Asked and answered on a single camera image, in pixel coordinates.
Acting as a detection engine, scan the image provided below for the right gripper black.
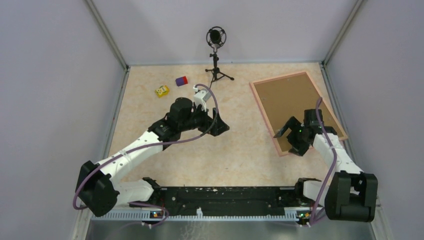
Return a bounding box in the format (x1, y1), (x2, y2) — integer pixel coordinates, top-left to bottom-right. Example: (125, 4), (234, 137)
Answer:
(274, 116), (310, 156)

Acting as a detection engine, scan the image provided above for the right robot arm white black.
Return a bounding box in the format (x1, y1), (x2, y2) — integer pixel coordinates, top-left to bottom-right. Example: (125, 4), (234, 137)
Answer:
(274, 109), (378, 223)

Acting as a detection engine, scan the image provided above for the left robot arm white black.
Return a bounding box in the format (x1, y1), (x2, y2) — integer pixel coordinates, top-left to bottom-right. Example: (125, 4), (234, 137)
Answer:
(72, 97), (230, 217)

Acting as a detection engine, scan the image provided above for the purple red toy block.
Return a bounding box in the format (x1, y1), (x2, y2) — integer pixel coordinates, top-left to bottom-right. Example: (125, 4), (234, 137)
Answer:
(175, 76), (188, 87)

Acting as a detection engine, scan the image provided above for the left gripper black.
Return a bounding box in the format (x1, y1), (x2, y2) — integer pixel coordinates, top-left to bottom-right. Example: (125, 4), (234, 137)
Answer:
(179, 101), (230, 137)

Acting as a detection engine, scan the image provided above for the yellow owl toy block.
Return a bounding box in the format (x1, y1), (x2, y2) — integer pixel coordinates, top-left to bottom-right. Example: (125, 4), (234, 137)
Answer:
(154, 85), (170, 98)

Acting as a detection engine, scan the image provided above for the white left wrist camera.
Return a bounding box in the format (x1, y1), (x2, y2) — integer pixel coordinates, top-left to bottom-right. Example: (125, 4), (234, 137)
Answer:
(193, 86), (212, 112)

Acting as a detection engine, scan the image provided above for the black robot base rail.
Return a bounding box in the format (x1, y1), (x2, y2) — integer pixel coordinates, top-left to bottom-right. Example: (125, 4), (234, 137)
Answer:
(146, 186), (314, 217)

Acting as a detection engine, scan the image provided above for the black microphone on tripod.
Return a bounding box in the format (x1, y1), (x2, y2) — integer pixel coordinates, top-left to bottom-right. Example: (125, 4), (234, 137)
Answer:
(205, 26), (235, 88)

